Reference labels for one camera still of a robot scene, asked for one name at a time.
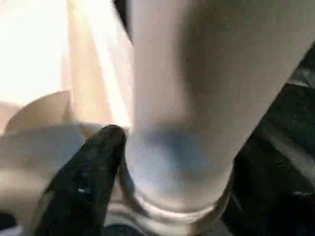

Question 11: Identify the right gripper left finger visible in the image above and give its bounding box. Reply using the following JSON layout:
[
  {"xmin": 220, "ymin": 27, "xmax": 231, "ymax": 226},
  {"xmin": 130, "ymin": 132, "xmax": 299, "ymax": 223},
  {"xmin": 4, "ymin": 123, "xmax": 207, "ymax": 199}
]
[{"xmin": 34, "ymin": 124, "xmax": 127, "ymax": 236}]

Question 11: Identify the white plastic table leg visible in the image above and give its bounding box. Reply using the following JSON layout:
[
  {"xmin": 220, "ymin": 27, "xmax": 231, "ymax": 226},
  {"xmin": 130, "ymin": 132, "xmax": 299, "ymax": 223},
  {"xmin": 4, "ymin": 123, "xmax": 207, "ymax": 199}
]
[{"xmin": 108, "ymin": 0, "xmax": 315, "ymax": 236}]

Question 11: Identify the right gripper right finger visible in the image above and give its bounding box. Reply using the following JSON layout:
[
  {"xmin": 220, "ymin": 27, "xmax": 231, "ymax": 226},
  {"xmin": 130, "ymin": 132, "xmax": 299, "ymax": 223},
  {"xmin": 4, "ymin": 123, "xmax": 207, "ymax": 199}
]
[{"xmin": 221, "ymin": 139, "xmax": 315, "ymax": 236}]

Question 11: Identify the white plastic table top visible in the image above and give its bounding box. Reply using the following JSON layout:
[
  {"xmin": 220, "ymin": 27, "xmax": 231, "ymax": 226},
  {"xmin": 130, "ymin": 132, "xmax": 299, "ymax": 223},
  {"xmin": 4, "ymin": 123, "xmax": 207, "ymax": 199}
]
[{"xmin": 0, "ymin": 0, "xmax": 138, "ymax": 236}]

